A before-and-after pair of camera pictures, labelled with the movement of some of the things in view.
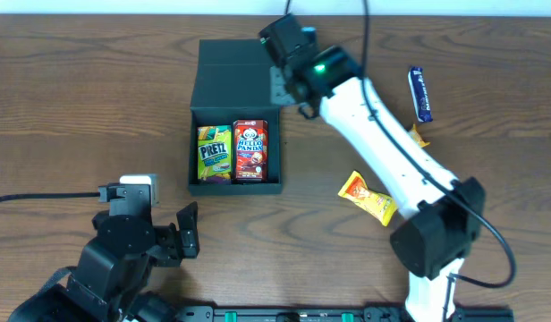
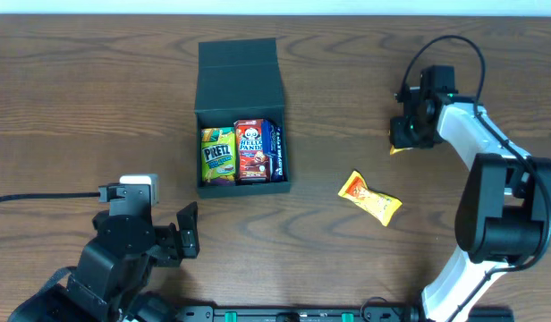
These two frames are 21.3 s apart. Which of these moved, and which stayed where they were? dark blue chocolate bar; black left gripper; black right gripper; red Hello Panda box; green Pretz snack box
Moved: dark blue chocolate bar; black right gripper
Stayed: red Hello Panda box; black left gripper; green Pretz snack box
